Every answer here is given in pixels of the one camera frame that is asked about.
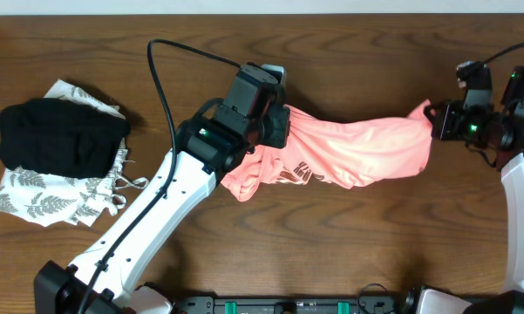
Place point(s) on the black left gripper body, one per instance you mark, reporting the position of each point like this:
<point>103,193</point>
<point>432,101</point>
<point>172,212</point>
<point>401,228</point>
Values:
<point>270,129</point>

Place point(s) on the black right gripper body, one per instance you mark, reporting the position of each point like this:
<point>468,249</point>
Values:
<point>475,124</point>

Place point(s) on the pink cloth garment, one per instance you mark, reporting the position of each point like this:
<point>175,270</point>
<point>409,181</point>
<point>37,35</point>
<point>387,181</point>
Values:
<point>350,155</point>

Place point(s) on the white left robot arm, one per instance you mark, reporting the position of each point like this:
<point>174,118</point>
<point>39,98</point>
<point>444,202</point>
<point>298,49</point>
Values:
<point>104,279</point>

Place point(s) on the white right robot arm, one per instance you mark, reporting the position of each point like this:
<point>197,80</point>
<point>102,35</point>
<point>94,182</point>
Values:
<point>509,161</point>

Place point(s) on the black folded garment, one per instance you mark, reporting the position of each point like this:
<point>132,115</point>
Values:
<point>55,136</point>

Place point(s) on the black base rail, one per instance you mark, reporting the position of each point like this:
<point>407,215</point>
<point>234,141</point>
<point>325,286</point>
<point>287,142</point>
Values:
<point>296,305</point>

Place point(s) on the white fern-print drawstring bag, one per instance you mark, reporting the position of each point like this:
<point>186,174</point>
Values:
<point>48,198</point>

